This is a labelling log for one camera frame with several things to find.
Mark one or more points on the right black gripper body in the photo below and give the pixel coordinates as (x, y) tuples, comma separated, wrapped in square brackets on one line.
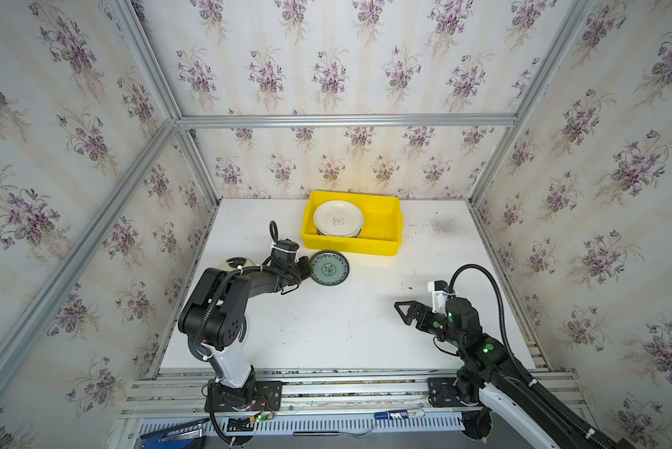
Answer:
[(423, 320)]

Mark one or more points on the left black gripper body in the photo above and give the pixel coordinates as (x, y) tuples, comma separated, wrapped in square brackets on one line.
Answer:
[(302, 268)]

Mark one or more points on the small green patterned plate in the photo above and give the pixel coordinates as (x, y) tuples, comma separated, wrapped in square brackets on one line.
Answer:
[(329, 268)]

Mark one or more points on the small cream plate dark spot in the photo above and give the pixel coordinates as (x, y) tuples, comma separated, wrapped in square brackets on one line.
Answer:
[(235, 264)]

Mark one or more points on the plain white large plate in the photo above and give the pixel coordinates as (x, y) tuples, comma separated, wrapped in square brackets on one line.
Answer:
[(338, 215)]

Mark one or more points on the white plate dark green rim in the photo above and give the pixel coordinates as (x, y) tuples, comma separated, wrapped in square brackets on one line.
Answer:
[(339, 234)]

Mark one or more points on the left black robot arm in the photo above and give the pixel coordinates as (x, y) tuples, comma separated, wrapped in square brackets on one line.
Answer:
[(213, 317)]

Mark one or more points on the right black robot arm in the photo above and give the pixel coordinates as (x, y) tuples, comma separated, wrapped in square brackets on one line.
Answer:
[(492, 378)]

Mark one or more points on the yellow plastic bin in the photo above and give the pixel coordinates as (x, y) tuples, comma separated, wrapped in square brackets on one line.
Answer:
[(381, 234)]

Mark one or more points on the blue white marker pen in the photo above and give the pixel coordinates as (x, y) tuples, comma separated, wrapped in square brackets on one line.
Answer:
[(399, 415)]

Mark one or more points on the white plate teal red rim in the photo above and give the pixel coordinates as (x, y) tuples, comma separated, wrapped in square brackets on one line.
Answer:
[(241, 337)]

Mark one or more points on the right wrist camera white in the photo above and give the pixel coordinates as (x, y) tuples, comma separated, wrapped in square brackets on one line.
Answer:
[(440, 293)]

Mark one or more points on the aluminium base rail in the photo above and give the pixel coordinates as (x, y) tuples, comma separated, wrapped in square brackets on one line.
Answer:
[(301, 403)]

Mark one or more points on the aluminium cage frame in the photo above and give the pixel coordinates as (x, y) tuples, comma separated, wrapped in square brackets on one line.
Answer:
[(20, 340)]

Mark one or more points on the blue tool under rail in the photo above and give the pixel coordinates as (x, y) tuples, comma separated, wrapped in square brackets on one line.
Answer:
[(190, 435)]

